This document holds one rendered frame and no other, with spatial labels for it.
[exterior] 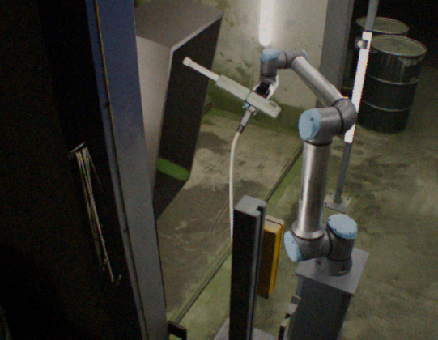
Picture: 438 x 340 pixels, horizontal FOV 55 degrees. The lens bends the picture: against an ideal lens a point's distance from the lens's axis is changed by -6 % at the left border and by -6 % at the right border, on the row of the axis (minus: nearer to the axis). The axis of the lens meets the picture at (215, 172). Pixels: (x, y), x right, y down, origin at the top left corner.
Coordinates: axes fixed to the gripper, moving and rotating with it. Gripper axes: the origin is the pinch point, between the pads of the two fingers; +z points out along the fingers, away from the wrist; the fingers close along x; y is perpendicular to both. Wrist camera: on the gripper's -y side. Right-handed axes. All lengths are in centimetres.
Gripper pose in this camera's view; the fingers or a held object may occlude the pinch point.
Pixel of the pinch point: (251, 105)
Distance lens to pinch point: 198.7
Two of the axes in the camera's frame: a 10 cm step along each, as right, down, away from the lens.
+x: -8.5, -5.3, 0.4
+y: -3.8, 6.6, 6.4
